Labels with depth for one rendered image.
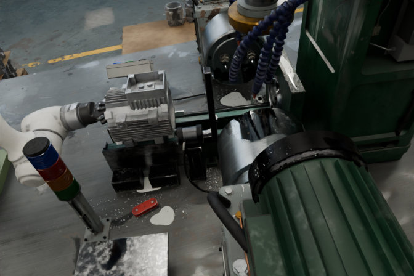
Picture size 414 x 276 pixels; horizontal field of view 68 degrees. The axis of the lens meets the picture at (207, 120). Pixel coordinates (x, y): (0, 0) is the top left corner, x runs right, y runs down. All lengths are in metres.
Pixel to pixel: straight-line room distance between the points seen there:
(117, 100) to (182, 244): 0.49
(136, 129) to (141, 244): 0.35
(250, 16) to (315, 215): 0.57
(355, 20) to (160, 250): 0.74
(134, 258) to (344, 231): 0.61
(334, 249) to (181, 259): 0.65
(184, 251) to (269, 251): 0.59
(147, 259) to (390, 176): 0.82
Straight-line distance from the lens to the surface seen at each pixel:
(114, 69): 1.24
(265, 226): 0.44
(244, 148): 0.73
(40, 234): 1.20
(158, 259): 0.87
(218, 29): 1.20
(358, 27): 0.81
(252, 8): 0.84
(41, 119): 1.12
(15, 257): 1.20
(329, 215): 0.41
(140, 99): 0.97
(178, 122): 1.15
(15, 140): 1.02
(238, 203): 0.63
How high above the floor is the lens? 1.70
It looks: 44 degrees down
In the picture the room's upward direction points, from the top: 8 degrees counter-clockwise
